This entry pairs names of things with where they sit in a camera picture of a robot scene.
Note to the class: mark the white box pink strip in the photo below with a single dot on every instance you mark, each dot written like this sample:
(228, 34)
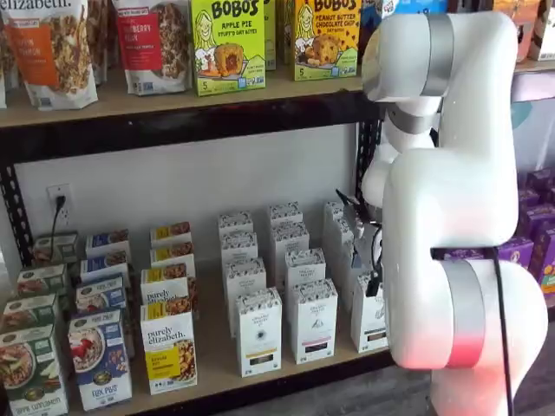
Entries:
(288, 238)
(284, 213)
(305, 268)
(314, 320)

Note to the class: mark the green apple cinnamon cereal box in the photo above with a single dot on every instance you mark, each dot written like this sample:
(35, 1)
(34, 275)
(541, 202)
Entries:
(41, 281)
(30, 372)
(28, 312)
(56, 249)

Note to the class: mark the dark robot gripper body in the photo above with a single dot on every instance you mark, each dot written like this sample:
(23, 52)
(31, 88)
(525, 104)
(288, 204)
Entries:
(367, 216)

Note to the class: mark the yellow Bobo's peanut butter box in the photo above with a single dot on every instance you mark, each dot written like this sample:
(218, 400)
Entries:
(327, 41)

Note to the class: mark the dark blue snack box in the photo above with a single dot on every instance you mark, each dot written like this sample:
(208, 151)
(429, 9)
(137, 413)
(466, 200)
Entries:
(369, 13)

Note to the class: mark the orange elizabeth granola bag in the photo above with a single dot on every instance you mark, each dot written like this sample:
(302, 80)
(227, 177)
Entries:
(47, 52)

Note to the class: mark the blue flax plus cereal box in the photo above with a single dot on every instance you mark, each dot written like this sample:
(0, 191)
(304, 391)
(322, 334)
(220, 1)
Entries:
(107, 242)
(104, 266)
(99, 359)
(99, 294)

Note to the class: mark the green Bobo's apple pie box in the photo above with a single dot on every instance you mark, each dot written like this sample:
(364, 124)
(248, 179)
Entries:
(270, 34)
(227, 47)

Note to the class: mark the yellow purely elizabeth box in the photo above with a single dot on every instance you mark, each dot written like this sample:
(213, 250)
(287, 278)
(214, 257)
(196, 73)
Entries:
(167, 346)
(171, 255)
(162, 284)
(170, 234)

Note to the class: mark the orange pink snack box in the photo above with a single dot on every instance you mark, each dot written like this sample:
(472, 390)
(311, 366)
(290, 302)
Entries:
(524, 30)

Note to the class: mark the purple snack box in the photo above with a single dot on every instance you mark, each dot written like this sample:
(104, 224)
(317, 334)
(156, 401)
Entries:
(535, 219)
(528, 198)
(544, 260)
(516, 255)
(542, 180)

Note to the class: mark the white brown snack box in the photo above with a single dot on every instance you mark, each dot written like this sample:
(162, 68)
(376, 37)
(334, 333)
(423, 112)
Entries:
(544, 30)

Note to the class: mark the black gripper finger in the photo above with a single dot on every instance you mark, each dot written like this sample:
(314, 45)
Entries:
(374, 284)

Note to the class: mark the white wall outlet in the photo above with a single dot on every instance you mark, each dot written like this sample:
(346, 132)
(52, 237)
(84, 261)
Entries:
(65, 214)

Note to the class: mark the light blue snack box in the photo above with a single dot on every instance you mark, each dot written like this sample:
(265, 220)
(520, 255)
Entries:
(418, 5)

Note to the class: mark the brown granola bag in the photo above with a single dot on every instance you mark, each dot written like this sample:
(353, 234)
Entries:
(6, 65)
(102, 39)

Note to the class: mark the red elizabeth granola bag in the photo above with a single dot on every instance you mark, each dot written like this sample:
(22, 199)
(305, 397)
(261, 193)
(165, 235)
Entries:
(152, 47)

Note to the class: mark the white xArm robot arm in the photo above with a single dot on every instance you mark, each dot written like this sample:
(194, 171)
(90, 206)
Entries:
(455, 195)

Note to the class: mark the wooden shelf unit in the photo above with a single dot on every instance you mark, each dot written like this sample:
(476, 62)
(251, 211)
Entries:
(173, 134)

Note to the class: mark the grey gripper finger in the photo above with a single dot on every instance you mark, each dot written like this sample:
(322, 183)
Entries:
(358, 253)

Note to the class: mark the white box green strip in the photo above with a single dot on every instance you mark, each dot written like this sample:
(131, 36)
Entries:
(331, 221)
(368, 320)
(344, 260)

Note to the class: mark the white box yellow strip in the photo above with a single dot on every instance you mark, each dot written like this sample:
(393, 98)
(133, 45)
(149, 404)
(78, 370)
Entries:
(238, 247)
(243, 277)
(235, 223)
(259, 333)

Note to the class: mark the light wooden shelf board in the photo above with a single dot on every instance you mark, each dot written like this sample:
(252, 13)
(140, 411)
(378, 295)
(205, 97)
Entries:
(212, 346)
(130, 106)

